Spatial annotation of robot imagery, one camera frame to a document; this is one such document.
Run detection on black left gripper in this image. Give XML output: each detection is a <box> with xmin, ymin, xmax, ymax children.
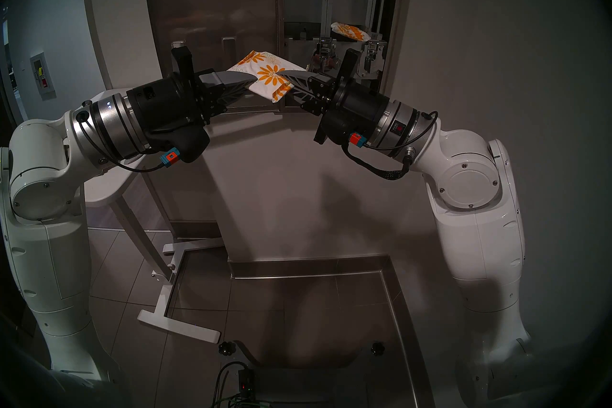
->
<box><xmin>127</xmin><ymin>46</ymin><xmax>257</xmax><ymax>136</ymax></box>

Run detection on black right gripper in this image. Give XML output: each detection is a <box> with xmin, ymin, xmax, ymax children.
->
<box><xmin>276</xmin><ymin>49</ymin><xmax>389</xmax><ymax>145</ymax></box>

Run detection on white pad with orange flower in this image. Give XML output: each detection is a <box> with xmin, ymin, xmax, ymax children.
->
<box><xmin>227</xmin><ymin>50</ymin><xmax>306</xmax><ymax>103</ymax></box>

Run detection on stainless steel dispenser door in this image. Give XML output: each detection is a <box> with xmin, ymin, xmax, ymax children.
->
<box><xmin>141</xmin><ymin>0</ymin><xmax>283</xmax><ymax>120</ymax></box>

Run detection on dark robot base platform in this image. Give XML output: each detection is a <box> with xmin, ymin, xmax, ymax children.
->
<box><xmin>234</xmin><ymin>340</ymin><xmax>412</xmax><ymax>408</ymax></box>

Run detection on chrome pad dispensing mechanism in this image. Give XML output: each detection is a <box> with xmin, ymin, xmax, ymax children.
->
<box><xmin>311</xmin><ymin>40</ymin><xmax>341</xmax><ymax>74</ymax></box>

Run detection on chrome tampon dispensing mechanism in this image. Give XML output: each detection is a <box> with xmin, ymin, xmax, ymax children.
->
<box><xmin>359</xmin><ymin>40</ymin><xmax>387</xmax><ymax>78</ymax></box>

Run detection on orange white pad packet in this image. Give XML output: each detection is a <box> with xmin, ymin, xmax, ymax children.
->
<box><xmin>331</xmin><ymin>22</ymin><xmax>372</xmax><ymax>43</ymax></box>

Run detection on white table with legs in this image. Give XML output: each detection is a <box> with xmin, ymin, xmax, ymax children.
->
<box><xmin>84</xmin><ymin>87</ymin><xmax>225</xmax><ymax>345</ymax></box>

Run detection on black power box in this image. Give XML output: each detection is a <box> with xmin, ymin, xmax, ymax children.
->
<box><xmin>238</xmin><ymin>368</ymin><xmax>257</xmax><ymax>400</ymax></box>

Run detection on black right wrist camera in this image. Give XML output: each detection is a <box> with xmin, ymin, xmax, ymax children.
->
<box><xmin>330</xmin><ymin>115</ymin><xmax>369</xmax><ymax>148</ymax></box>

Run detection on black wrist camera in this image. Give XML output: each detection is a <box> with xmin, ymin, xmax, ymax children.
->
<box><xmin>143</xmin><ymin>123</ymin><xmax>212</xmax><ymax>168</ymax></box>
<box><xmin>330</xmin><ymin>115</ymin><xmax>369</xmax><ymax>148</ymax></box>

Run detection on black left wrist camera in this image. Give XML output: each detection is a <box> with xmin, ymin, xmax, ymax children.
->
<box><xmin>143</xmin><ymin>123</ymin><xmax>212</xmax><ymax>168</ymax></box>

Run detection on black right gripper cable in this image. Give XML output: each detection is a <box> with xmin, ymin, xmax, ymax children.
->
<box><xmin>342</xmin><ymin>111</ymin><xmax>438</xmax><ymax>181</ymax></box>

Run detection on thin black left camera cable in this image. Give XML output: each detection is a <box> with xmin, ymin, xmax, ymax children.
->
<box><xmin>76</xmin><ymin>113</ymin><xmax>165</xmax><ymax>174</ymax></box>

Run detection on grey door frame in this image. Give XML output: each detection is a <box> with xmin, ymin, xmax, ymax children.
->
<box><xmin>80</xmin><ymin>0</ymin><xmax>113</xmax><ymax>90</ymax></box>

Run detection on wall fire extinguisher cabinet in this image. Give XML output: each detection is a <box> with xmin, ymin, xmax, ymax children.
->
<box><xmin>30</xmin><ymin>52</ymin><xmax>57</xmax><ymax>101</ymax></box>

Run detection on green and black cable bundle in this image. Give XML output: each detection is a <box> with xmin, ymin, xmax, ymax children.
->
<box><xmin>210</xmin><ymin>361</ymin><xmax>249</xmax><ymax>408</ymax></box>

